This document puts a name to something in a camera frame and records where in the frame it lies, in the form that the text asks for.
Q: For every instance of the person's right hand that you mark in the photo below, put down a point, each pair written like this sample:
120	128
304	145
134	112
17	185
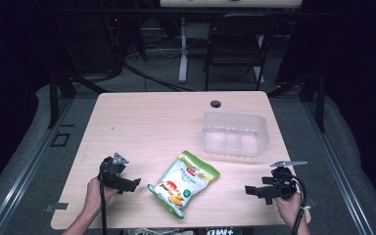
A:
289	209

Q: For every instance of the grey tape strip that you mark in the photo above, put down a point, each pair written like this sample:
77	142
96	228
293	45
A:
57	207

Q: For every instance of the green and white snack bag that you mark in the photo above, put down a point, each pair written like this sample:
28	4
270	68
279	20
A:
182	184

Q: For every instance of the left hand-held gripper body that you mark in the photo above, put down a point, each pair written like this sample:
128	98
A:
112	172

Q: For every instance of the clear plastic container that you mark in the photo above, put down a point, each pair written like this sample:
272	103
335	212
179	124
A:
235	133

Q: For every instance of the short black tape strip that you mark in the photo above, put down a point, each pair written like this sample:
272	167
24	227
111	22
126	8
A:
67	125

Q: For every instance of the person's left hand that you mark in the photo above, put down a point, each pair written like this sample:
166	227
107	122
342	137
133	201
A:
93	196

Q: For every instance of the black tape square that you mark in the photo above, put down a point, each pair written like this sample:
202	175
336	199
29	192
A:
55	139

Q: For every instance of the black metal stand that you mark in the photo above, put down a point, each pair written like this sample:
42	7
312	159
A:
54	94
319	98

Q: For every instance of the white table leg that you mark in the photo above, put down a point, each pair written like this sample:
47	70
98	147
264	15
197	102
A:
183	52

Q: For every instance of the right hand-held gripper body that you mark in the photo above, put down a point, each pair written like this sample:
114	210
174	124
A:
284	187

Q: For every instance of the black folding chair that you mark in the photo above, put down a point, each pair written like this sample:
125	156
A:
235	42

